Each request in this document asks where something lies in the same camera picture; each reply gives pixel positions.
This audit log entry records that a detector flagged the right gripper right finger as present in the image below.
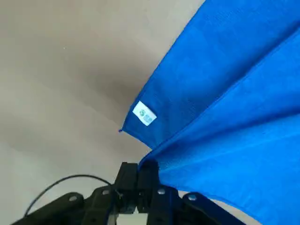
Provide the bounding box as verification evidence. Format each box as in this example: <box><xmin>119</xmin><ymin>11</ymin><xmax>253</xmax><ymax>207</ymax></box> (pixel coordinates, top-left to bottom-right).
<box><xmin>137</xmin><ymin>160</ymin><xmax>247</xmax><ymax>225</ymax></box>

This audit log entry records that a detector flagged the blue towel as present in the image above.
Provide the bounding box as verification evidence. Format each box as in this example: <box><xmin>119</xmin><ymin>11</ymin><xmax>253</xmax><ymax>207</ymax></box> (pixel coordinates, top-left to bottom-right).
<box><xmin>118</xmin><ymin>0</ymin><xmax>300</xmax><ymax>225</ymax></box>

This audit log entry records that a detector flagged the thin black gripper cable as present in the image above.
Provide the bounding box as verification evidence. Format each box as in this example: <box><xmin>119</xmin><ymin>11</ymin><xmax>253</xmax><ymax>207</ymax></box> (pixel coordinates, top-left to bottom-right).
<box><xmin>23</xmin><ymin>174</ymin><xmax>113</xmax><ymax>216</ymax></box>

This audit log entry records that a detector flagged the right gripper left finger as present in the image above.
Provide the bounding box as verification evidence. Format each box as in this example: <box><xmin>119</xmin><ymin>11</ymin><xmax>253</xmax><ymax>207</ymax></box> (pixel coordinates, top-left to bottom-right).
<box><xmin>10</xmin><ymin>161</ymin><xmax>139</xmax><ymax>225</ymax></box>

